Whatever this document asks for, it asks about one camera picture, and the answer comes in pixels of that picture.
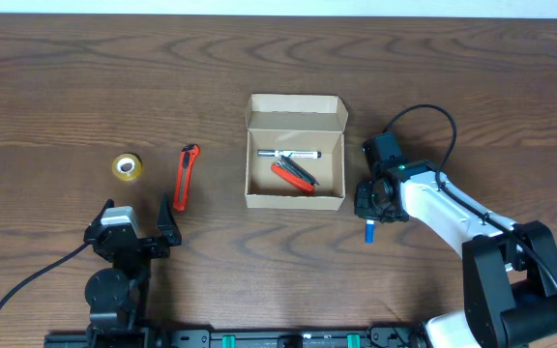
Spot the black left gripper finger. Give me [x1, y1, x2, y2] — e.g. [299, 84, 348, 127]
[157, 193, 182, 247]
[93, 199, 114, 226]

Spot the blue whiteboard marker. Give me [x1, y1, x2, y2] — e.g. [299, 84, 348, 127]
[365, 219, 375, 244]

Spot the red utility knife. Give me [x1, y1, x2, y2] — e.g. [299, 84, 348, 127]
[173, 144, 200, 212]

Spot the red multi-tool pocket knife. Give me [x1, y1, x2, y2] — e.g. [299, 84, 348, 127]
[271, 156, 318, 194]

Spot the black whiteboard marker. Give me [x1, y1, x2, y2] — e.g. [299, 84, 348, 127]
[257, 149, 322, 160]

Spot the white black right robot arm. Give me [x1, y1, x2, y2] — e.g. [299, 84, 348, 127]
[354, 158, 557, 347]

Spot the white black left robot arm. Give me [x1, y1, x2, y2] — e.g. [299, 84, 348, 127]
[83, 195, 182, 333]

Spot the clear yellowish tape roll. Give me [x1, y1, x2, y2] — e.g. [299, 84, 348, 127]
[111, 153, 142, 182]

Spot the open cardboard box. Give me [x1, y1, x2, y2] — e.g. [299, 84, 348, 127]
[245, 94, 348, 211]

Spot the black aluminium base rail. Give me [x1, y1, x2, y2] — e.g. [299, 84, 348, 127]
[44, 326, 430, 348]

